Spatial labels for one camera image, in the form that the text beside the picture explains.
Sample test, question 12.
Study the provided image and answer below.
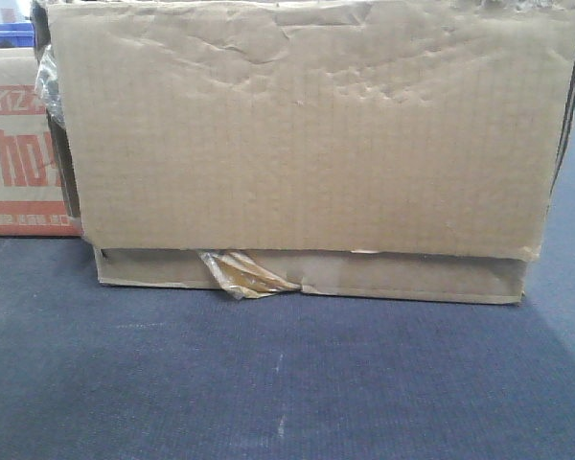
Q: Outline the cardboard box with red print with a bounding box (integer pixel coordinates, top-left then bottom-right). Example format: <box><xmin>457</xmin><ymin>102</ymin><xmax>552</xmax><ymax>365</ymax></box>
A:
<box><xmin>0</xmin><ymin>48</ymin><xmax>79</xmax><ymax>237</ymax></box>

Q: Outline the blue plastic bin far left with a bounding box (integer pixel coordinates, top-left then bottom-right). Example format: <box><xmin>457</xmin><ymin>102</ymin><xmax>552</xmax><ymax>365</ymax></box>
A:
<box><xmin>0</xmin><ymin>21</ymin><xmax>35</xmax><ymax>48</ymax></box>

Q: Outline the large plain cardboard box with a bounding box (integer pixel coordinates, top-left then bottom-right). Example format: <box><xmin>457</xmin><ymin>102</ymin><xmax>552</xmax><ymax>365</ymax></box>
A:
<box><xmin>33</xmin><ymin>1</ymin><xmax>575</xmax><ymax>305</ymax></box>

